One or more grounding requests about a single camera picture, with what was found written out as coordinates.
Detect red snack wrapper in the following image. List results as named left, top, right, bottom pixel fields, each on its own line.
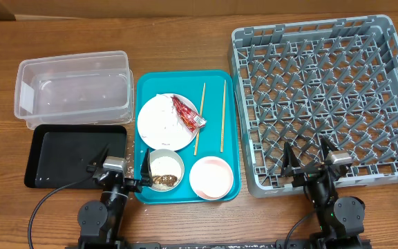
left=171, top=95, right=207, bottom=133

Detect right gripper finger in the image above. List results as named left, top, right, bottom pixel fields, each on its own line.
left=281, top=142, right=303, bottom=176
left=320, top=136, right=339, bottom=163

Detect teal serving tray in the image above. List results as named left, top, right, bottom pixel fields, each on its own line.
left=135, top=70, right=241, bottom=205

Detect rice and food scraps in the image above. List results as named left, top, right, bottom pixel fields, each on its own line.
left=150, top=156, right=182, bottom=192

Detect pink bowl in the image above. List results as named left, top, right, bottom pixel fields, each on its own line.
left=189, top=156, right=234, bottom=201

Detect grey dishwasher rack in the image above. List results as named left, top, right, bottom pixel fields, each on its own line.
left=229, top=15, right=398, bottom=198

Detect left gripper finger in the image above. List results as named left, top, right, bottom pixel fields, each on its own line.
left=140, top=149, right=153, bottom=187
left=88, top=144, right=109, bottom=169

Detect left wooden chopstick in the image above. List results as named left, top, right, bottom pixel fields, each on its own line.
left=193, top=82, right=207, bottom=156

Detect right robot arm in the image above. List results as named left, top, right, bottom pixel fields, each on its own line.
left=276, top=137, right=372, bottom=249

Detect grey bowl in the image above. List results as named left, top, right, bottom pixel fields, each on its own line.
left=149, top=149, right=184, bottom=192

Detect right wooden chopstick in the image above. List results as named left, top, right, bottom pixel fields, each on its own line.
left=220, top=80, right=227, bottom=153

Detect wooden chopstick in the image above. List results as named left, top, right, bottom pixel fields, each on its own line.
left=193, top=82, right=207, bottom=156
left=220, top=80, right=227, bottom=153

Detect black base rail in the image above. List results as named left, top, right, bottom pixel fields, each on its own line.
left=64, top=239, right=372, bottom=249

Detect white round plate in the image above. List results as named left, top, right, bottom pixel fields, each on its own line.
left=136, top=93, right=197, bottom=151

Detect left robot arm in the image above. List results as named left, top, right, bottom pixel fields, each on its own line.
left=77, top=146, right=153, bottom=248

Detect black plastic tray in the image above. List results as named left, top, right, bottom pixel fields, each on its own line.
left=24, top=124, right=127, bottom=189

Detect clear plastic bin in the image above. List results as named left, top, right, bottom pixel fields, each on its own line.
left=14, top=50, right=134, bottom=129

